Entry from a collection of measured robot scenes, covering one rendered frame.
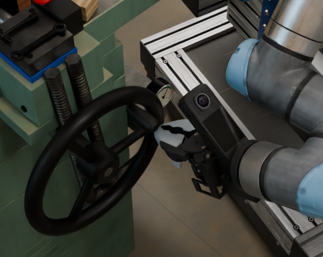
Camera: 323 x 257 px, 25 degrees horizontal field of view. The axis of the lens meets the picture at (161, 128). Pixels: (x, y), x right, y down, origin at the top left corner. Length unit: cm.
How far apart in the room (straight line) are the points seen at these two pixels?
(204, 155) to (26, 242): 66
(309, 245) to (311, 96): 89
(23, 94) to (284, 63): 40
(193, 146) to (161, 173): 112
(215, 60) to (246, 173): 121
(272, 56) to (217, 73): 116
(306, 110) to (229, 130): 12
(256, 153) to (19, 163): 55
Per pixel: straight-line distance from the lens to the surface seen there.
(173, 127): 112
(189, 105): 100
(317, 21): 97
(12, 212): 147
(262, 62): 98
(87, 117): 108
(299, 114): 97
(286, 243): 187
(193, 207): 210
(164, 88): 146
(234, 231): 207
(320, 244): 182
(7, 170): 137
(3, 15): 123
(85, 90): 117
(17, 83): 114
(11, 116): 120
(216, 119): 101
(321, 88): 97
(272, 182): 94
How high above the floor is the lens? 179
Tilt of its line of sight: 53 degrees down
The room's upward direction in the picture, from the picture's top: straight up
